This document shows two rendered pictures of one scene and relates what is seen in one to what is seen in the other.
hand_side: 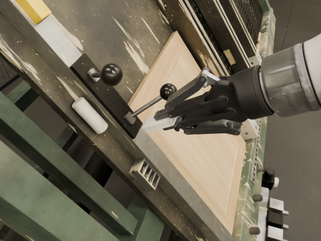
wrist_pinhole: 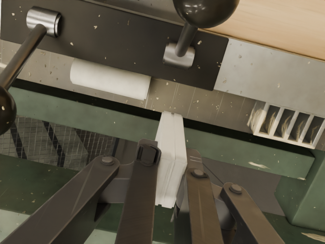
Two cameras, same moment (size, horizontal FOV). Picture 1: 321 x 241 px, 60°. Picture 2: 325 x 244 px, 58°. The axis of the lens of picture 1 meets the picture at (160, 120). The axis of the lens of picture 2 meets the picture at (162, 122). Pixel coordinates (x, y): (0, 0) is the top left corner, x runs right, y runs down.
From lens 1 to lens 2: 50 cm
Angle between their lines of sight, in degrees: 71
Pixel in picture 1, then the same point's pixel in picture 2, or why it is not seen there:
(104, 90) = (89, 33)
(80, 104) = (74, 80)
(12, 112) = (36, 104)
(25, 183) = not seen: hidden behind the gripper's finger
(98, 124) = (126, 93)
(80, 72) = (22, 38)
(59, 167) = (134, 138)
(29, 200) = not seen: outside the picture
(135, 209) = not seen: hidden behind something
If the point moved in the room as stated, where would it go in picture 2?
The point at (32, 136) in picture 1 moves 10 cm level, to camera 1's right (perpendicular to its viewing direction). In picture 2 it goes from (78, 119) to (111, 129)
